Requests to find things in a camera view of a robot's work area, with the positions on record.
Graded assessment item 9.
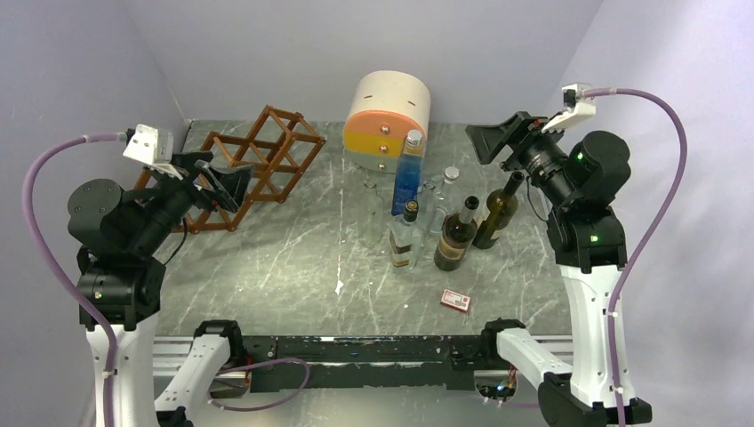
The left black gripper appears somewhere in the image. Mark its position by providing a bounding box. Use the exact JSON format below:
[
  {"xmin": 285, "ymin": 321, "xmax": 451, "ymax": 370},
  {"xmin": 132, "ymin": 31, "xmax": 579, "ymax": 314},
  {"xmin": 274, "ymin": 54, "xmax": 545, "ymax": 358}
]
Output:
[{"xmin": 131, "ymin": 150, "xmax": 256, "ymax": 252}]

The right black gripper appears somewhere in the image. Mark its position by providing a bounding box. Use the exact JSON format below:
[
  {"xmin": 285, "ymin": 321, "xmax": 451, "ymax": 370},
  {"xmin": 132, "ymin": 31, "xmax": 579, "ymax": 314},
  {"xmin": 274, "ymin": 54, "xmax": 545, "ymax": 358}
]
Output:
[{"xmin": 465, "ymin": 110, "xmax": 578, "ymax": 207}]

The brown wooden wine rack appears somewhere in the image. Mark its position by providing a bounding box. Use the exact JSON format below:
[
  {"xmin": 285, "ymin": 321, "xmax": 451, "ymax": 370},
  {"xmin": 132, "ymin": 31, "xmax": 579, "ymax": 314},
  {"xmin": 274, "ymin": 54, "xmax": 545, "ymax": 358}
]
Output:
[{"xmin": 133, "ymin": 104, "xmax": 327, "ymax": 234}]

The clear bottle silver cap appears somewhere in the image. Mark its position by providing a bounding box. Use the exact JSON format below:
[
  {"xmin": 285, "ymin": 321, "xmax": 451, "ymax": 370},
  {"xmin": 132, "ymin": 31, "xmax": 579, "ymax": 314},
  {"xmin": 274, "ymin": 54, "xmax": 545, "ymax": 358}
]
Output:
[{"xmin": 418, "ymin": 166, "xmax": 460, "ymax": 235}]

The clear bottle black gold label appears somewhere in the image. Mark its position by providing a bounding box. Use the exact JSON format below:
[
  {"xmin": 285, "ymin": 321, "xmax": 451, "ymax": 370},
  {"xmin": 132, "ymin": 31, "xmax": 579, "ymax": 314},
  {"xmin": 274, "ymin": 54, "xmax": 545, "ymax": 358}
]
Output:
[{"xmin": 389, "ymin": 199, "xmax": 421, "ymax": 268}]

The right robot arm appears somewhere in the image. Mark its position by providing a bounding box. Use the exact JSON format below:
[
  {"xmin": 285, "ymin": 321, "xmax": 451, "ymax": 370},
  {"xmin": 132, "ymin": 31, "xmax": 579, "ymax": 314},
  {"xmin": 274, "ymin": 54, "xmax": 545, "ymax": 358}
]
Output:
[{"xmin": 466, "ymin": 111, "xmax": 653, "ymax": 426}]

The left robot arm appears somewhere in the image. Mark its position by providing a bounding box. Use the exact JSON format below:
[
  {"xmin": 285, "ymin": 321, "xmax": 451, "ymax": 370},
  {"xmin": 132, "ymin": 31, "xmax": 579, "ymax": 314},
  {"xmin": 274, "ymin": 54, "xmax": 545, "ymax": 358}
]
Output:
[{"xmin": 68, "ymin": 151, "xmax": 255, "ymax": 426}]

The olive green wine bottle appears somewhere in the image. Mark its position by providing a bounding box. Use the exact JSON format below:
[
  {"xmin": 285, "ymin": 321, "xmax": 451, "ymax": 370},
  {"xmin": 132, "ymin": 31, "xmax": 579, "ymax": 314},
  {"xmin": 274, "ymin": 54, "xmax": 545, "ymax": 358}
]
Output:
[{"xmin": 472, "ymin": 171, "xmax": 525, "ymax": 249}]

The dark brown wine bottle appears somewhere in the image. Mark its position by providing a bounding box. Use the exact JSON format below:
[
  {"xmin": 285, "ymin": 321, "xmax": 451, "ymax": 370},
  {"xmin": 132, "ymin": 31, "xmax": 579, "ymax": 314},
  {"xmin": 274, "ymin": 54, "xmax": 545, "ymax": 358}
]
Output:
[{"xmin": 434, "ymin": 196, "xmax": 480, "ymax": 271}]

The tall blue glass bottle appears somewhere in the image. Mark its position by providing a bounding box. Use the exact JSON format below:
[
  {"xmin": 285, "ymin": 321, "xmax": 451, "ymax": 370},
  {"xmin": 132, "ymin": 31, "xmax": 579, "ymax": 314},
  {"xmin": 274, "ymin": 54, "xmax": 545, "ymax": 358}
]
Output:
[{"xmin": 391, "ymin": 129, "xmax": 425, "ymax": 216}]

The cylindrical drawer cabinet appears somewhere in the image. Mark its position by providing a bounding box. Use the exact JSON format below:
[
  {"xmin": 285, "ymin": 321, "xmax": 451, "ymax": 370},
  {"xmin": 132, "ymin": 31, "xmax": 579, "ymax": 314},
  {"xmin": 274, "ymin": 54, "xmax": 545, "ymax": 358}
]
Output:
[{"xmin": 342, "ymin": 70, "xmax": 431, "ymax": 173}]

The small red white box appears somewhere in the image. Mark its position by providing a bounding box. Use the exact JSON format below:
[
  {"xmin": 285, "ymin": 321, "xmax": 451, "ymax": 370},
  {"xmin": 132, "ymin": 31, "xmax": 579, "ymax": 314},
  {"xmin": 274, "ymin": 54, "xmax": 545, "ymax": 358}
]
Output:
[{"xmin": 440, "ymin": 289, "xmax": 471, "ymax": 313}]

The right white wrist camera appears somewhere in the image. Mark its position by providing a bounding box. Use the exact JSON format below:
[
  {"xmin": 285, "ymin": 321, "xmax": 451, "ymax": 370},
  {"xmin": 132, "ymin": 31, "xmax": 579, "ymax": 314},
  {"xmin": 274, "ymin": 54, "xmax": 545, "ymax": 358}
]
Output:
[{"xmin": 541, "ymin": 83, "xmax": 597, "ymax": 133}]

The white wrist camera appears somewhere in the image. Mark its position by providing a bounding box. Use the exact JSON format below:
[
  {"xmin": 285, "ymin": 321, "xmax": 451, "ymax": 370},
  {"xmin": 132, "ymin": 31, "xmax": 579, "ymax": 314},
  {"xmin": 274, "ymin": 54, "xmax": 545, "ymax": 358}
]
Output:
[
  {"xmin": 541, "ymin": 83, "xmax": 597, "ymax": 133},
  {"xmin": 123, "ymin": 124, "xmax": 183, "ymax": 181}
]

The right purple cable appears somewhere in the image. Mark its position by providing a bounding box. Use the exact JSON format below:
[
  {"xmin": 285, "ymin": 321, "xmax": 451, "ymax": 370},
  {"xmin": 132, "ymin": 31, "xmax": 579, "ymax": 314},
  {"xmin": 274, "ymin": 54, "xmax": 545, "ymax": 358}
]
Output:
[{"xmin": 582, "ymin": 87, "xmax": 688, "ymax": 427}]

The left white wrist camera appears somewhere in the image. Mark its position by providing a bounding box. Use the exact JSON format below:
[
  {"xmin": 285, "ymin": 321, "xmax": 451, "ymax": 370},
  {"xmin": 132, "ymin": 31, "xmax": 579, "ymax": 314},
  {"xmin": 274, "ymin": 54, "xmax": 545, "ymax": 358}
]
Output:
[{"xmin": 123, "ymin": 124, "xmax": 183, "ymax": 181}]

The aluminium rail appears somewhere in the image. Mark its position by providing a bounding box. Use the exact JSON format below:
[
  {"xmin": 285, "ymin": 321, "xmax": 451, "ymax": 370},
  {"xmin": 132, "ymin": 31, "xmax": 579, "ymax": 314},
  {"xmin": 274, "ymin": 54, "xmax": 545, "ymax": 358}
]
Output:
[{"xmin": 152, "ymin": 334, "xmax": 574, "ymax": 377}]

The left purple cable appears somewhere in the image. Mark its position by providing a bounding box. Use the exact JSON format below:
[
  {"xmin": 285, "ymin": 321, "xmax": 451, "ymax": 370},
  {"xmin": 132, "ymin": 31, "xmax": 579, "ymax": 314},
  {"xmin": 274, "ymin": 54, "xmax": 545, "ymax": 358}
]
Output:
[{"xmin": 22, "ymin": 132, "xmax": 128, "ymax": 427}]

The black base frame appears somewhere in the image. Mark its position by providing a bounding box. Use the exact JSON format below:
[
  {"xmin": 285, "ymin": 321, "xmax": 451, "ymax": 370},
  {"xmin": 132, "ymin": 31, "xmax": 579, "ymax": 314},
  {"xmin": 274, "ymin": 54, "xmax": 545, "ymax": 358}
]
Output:
[{"xmin": 220, "ymin": 330, "xmax": 511, "ymax": 392}]

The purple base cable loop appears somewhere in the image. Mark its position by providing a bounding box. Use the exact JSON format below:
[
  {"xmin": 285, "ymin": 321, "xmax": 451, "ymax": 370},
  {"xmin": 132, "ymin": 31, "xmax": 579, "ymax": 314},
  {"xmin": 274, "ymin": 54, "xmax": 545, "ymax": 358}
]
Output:
[{"xmin": 207, "ymin": 358, "xmax": 311, "ymax": 413}]

